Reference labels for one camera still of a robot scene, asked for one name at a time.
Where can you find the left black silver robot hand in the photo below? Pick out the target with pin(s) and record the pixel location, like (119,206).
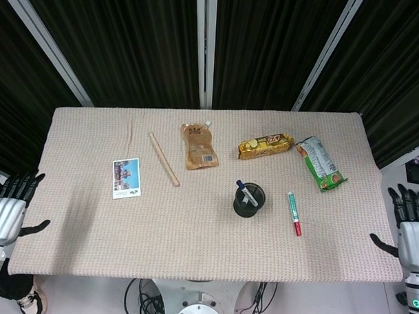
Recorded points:
(4,220)

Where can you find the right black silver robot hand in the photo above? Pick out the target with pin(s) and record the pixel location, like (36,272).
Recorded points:
(413,243)

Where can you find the green marker with red cap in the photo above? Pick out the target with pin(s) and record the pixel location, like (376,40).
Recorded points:
(294,212)

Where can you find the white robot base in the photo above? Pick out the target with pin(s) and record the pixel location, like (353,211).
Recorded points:
(204,301)

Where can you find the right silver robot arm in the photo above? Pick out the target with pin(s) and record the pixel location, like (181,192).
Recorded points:
(416,298)

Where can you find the white marker with blue cap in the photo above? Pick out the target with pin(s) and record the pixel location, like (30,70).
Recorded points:
(246,194)

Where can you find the black mesh pen cup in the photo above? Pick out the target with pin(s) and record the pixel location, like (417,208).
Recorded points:
(240,211)

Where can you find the black caster wheel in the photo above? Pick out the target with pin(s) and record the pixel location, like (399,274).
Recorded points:
(400,299)

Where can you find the black trouser leg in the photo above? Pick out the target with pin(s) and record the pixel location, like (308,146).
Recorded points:
(12,282)

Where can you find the black electronic device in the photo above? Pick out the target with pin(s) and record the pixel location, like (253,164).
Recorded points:
(418,173)

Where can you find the black white sneaker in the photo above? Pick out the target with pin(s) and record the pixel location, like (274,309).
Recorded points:
(30,302)

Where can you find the green white snack packet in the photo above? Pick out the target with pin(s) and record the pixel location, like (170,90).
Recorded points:
(321,164)

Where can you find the postcard with building photo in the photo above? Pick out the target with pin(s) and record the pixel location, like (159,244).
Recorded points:
(126,178)

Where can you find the light wooden stick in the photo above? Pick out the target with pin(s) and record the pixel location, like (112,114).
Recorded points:
(164,159)

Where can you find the yellow biscuit packet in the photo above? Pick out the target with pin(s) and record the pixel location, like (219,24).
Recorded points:
(265,146)

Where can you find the beige woven tablecloth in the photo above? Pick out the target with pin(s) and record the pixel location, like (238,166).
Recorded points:
(199,239)

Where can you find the brown spout pouch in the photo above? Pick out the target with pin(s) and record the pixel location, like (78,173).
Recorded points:
(197,146)

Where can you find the grey metal partition post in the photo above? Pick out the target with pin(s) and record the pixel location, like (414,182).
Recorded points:
(324,57)
(205,50)
(48,46)
(407,157)

